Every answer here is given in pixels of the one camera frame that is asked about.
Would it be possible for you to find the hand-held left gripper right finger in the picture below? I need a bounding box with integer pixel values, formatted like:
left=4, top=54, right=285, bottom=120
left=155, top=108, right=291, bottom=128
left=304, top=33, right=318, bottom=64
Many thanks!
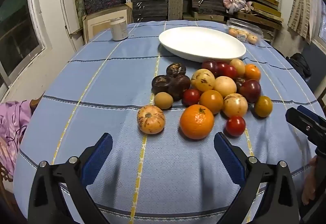
left=213, top=132, right=300, bottom=224

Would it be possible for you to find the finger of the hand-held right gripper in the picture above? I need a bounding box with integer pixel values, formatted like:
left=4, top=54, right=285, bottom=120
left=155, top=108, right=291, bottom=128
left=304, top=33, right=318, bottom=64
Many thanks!
left=285, top=105, right=326, bottom=147

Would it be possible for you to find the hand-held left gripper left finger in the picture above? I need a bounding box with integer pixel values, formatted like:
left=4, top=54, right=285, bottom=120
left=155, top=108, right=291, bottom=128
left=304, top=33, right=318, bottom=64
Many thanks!
left=28, top=132, right=114, bottom=224

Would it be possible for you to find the red tomato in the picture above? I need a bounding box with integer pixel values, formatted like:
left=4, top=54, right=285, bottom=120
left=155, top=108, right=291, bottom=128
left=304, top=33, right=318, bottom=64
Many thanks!
left=216, top=61, right=228, bottom=74
left=226, top=115, right=246, bottom=137
left=223, top=64, right=238, bottom=79
left=182, top=88, right=202, bottom=106

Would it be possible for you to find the yellow-green tomato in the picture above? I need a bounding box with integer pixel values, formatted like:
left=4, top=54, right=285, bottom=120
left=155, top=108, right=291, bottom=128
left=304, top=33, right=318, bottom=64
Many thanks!
left=254, top=95, right=273, bottom=118

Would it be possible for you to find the large orange mandarin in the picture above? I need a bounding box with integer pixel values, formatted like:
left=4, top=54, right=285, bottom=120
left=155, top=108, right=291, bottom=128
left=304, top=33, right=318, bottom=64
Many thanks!
left=180, top=104, right=215, bottom=140

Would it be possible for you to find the beige speckled fruit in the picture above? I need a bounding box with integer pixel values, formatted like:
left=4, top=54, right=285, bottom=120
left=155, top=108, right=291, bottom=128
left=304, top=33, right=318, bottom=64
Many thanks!
left=222, top=93, right=249, bottom=118

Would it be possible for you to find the orange tomato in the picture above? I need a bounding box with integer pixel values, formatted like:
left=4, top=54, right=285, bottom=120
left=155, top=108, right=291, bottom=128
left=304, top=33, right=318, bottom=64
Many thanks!
left=199, top=90, right=225, bottom=115

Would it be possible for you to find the dark red plum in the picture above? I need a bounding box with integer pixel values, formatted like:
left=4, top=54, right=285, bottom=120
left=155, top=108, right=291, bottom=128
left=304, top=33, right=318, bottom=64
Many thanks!
left=239, top=79, right=262, bottom=104
left=201, top=59, right=219, bottom=77

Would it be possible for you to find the ribbed orange-beige fruit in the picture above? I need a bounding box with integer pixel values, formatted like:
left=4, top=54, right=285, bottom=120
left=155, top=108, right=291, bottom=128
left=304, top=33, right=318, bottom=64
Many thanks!
left=137, top=104, right=166, bottom=135

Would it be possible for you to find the smooth beige round fruit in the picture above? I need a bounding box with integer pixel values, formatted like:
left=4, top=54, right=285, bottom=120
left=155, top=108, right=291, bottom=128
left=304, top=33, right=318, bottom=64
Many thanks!
left=213, top=76, right=237, bottom=98

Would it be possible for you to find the small orange mandarin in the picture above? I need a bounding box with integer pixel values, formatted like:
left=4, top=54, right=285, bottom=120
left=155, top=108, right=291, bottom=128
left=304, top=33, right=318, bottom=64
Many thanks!
left=244, top=64, right=261, bottom=81

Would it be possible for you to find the small dark fruit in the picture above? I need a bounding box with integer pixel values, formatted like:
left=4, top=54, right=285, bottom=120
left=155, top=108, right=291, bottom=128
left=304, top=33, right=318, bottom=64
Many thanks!
left=234, top=77, right=245, bottom=91

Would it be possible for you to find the yellow brown-spotted fruit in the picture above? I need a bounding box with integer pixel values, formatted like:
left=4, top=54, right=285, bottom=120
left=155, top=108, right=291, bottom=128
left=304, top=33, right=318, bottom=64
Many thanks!
left=191, top=69, right=216, bottom=92

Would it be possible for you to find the small tan round fruit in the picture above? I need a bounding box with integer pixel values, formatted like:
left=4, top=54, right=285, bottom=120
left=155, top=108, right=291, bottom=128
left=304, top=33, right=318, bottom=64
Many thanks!
left=154, top=92, right=174, bottom=110

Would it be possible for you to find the small beige fruit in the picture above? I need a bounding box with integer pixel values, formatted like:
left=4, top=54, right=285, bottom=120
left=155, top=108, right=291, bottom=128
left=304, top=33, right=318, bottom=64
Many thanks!
left=229, top=58, right=246, bottom=77

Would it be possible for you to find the dark brown wrinkled fruit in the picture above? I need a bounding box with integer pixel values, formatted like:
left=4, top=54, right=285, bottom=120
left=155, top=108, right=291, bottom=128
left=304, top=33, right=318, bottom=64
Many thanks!
left=151, top=75, right=170, bottom=95
left=167, top=74, right=191, bottom=101
left=166, top=62, right=187, bottom=78

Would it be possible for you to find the white oval plate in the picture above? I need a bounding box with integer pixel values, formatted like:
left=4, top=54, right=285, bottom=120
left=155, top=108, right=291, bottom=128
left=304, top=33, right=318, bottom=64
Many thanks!
left=158, top=26, right=246, bottom=63

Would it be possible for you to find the cluster of pale packaged fruits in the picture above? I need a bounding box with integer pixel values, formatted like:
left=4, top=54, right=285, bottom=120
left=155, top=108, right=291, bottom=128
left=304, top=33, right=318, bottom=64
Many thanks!
left=228, top=28, right=259, bottom=45

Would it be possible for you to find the person's right hand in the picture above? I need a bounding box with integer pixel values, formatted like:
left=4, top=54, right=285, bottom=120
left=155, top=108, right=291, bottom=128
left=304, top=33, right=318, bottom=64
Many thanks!
left=302, top=156, right=318, bottom=205

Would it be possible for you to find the black bag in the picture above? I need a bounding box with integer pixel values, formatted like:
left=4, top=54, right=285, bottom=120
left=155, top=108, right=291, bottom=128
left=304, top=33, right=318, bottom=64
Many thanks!
left=285, top=53, right=312, bottom=79

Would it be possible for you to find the blue checked tablecloth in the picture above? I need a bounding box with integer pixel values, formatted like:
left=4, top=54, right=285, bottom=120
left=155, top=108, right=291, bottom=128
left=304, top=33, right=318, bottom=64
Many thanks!
left=13, top=20, right=321, bottom=224

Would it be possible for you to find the purple cloth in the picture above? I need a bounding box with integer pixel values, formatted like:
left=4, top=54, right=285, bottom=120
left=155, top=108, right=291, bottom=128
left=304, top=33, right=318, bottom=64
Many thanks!
left=0, top=101, right=32, bottom=176

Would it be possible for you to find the clear plastic clamshell box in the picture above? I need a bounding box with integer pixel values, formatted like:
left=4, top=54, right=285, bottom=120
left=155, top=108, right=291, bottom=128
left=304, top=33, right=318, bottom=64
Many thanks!
left=226, top=18, right=264, bottom=45

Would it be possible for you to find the hanging woven mat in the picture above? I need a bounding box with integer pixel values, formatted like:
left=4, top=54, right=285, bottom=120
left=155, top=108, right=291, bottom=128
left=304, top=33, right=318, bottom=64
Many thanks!
left=288, top=0, right=323, bottom=44

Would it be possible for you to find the white jar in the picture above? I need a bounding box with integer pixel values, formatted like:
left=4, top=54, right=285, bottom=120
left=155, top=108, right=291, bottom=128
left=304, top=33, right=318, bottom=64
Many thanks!
left=110, top=17, right=129, bottom=41

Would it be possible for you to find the pink cloth bundle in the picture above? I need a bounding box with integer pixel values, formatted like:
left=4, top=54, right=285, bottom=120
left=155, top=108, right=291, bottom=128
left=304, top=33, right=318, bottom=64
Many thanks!
left=223, top=0, right=253, bottom=14

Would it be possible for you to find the white leaning board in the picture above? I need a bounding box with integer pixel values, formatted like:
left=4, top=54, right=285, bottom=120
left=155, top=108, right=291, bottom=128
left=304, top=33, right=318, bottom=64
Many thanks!
left=58, top=0, right=84, bottom=51

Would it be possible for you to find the stack of brown wooden boxes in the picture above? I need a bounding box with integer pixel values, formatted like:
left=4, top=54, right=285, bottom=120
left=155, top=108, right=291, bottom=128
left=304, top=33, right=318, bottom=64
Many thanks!
left=190, top=0, right=230, bottom=22

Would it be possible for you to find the white framed window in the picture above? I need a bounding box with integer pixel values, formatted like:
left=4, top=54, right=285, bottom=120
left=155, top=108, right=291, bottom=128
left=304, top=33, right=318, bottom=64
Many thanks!
left=0, top=0, right=53, bottom=102

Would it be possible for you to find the stack of dark grey boxes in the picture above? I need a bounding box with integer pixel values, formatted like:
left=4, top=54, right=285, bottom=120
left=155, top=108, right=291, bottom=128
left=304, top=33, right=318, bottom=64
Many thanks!
left=130, top=0, right=169, bottom=22

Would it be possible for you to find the grey perforated panel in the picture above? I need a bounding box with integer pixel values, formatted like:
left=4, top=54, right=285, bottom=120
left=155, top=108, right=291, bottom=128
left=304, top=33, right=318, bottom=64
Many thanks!
left=168, top=0, right=184, bottom=20

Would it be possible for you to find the cardboard picture frame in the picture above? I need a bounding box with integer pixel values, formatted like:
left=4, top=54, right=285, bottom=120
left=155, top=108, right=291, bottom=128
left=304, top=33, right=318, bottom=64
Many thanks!
left=82, top=3, right=133, bottom=44

